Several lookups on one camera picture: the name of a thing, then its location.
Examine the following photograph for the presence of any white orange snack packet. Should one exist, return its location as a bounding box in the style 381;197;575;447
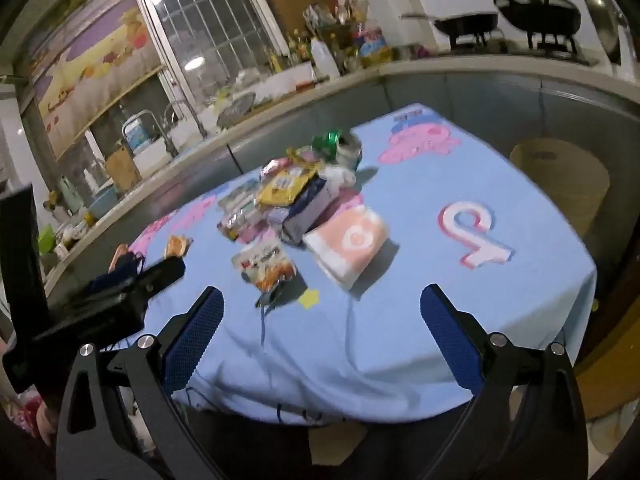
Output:
231;240;297;293

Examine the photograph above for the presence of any black gas stove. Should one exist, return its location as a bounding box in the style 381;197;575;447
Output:
447;30;601;67

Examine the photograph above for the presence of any light blue basin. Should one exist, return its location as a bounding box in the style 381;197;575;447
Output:
87;185;118;216

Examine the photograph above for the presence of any beige plastic waste bin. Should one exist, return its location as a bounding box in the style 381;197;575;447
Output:
510;138;611;241

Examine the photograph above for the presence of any green drink can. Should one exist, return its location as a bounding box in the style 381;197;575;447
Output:
312;131;345;161

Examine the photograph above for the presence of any white plastic jug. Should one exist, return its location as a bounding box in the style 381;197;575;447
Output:
310;37;341;81

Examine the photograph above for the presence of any pink tissue pack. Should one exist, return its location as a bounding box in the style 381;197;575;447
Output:
302;205;390;291

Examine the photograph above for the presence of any barred kitchen window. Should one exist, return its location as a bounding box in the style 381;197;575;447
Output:
127;0;301;126

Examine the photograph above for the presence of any black wok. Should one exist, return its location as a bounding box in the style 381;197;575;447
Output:
481;0;583;37

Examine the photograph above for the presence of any metal wok lid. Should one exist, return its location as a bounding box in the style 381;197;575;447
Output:
575;0;627;67

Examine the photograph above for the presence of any metal sink faucet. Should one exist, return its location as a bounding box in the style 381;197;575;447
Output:
162;100;208;142

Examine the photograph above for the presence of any yellow snack packet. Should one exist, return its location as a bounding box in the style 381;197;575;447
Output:
257;167;318;207

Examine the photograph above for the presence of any brown cardboard sheet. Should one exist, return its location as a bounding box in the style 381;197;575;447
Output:
257;0;336;36

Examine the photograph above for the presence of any clear colourful snack packet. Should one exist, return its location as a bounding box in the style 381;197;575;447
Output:
217;180;262;241

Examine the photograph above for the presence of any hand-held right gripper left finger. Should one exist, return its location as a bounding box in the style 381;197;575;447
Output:
55;285;226;480

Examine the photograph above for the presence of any grey kitchen cabinet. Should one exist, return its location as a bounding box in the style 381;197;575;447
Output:
45;67;640;311

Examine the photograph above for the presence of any group of condiment bottles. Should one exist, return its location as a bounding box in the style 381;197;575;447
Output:
265;0;392;73

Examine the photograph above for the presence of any wooden cutting board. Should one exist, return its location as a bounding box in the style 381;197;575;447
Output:
105;147;142;193

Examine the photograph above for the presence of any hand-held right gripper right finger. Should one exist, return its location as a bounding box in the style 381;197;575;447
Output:
419;283;588;480

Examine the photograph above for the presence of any blue cartoon printed tablecloth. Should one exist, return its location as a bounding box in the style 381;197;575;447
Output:
127;102;598;423

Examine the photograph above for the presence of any wooden door frame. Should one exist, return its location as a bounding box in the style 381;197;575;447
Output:
575;260;640;421

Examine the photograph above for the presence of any round metal strainer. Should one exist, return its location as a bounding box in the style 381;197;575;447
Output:
216;91;257;128

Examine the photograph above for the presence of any black frying pan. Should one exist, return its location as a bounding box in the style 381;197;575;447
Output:
400;10;501;51

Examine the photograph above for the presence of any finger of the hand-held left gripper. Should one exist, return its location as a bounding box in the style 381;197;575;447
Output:
136;257;187;298

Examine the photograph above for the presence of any white and blue carton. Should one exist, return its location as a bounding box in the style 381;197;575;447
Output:
282;177;342;243

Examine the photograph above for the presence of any fruit wall poster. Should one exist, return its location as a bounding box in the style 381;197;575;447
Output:
25;0;168;161

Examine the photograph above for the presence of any white blue container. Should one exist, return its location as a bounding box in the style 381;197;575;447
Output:
122;115;152;153

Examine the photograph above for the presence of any clear plastic bottle green label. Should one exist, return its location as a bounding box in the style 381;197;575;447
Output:
337;133;364;171

